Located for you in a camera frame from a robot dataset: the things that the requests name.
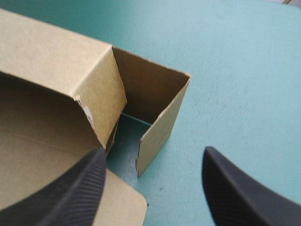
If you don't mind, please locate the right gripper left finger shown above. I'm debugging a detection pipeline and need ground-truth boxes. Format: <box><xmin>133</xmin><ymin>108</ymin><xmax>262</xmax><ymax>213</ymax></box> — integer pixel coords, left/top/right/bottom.
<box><xmin>0</xmin><ymin>147</ymin><xmax>108</xmax><ymax>226</ymax></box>

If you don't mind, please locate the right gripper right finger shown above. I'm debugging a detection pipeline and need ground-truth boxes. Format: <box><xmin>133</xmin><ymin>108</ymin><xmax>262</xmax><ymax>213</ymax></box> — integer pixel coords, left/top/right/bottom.
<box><xmin>201</xmin><ymin>145</ymin><xmax>301</xmax><ymax>226</ymax></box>

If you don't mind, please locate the brown cardboard box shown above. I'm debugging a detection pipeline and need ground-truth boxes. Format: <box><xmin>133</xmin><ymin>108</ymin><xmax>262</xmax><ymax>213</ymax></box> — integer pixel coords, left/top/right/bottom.
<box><xmin>0</xmin><ymin>8</ymin><xmax>192</xmax><ymax>226</ymax></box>

